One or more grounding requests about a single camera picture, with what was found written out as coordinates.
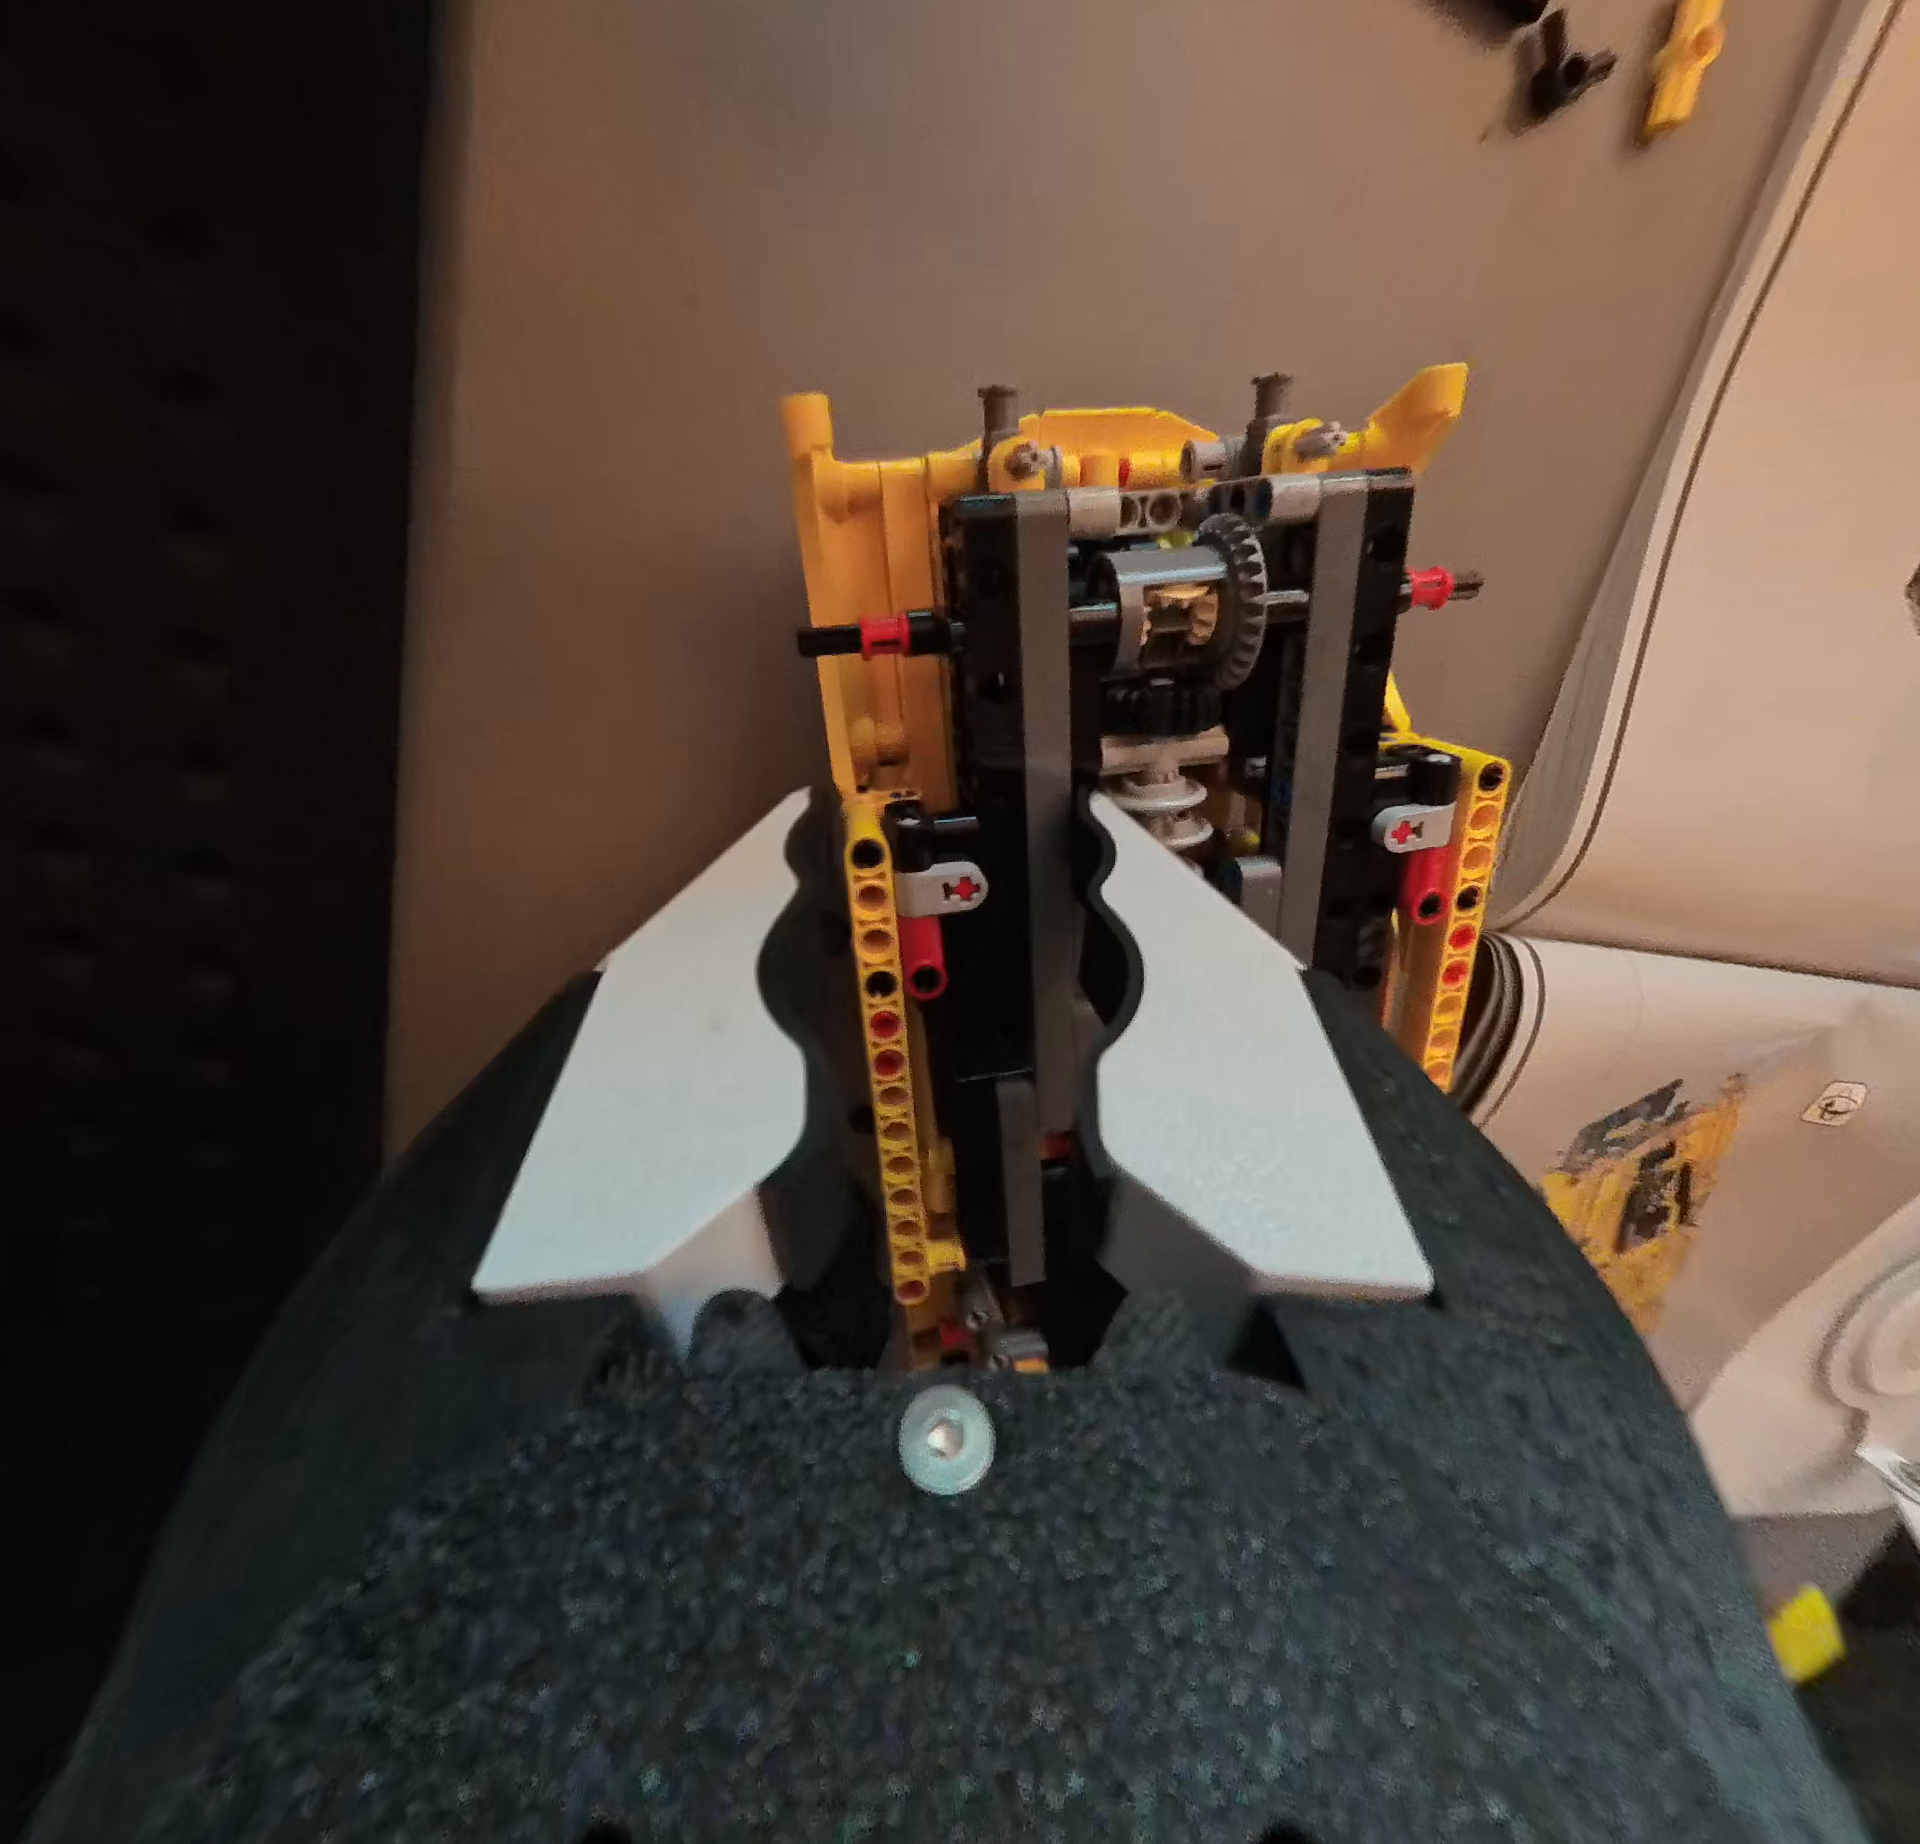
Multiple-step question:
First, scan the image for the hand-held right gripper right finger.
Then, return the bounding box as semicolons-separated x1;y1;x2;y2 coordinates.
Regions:
1075;789;1433;1370

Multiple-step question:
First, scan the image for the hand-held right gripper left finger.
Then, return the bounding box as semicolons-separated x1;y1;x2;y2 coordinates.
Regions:
472;785;850;1352

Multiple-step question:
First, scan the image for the yellow brick car model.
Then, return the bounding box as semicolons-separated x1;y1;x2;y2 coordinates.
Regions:
780;362;1514;1378

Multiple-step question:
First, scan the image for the dark perforated panel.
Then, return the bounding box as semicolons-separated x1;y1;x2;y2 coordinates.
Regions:
0;0;443;1771

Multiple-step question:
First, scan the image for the open instruction booklet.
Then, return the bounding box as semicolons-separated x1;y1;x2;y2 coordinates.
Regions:
1461;0;1920;1523

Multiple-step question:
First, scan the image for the black connector piece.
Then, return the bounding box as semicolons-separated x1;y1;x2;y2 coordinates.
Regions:
1511;8;1621;118

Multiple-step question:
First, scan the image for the yellow connector piece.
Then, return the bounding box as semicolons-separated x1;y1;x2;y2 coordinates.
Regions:
1638;0;1737;145

